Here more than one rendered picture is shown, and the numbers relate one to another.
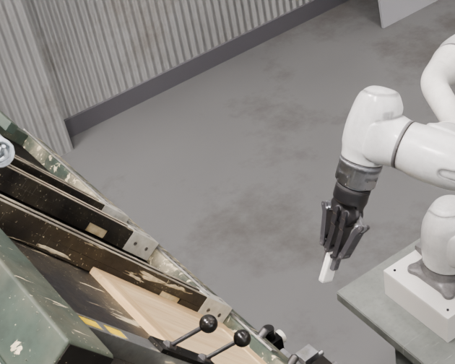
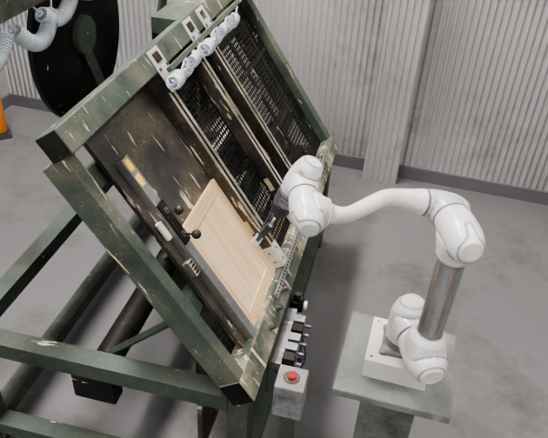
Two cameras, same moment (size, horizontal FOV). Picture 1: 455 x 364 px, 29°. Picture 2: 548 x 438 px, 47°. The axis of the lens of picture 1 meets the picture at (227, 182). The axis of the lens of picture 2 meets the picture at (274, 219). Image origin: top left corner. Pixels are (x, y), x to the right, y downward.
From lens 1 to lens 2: 1.44 m
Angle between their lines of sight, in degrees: 33
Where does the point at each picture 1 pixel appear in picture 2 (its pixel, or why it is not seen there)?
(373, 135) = (290, 177)
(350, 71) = not seen: outside the picture
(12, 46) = (393, 102)
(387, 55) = not seen: outside the picture
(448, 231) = (397, 311)
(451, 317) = (368, 361)
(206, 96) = (495, 210)
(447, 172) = (293, 215)
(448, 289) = (384, 348)
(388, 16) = not seen: outside the picture
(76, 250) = (208, 163)
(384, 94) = (307, 162)
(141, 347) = (146, 195)
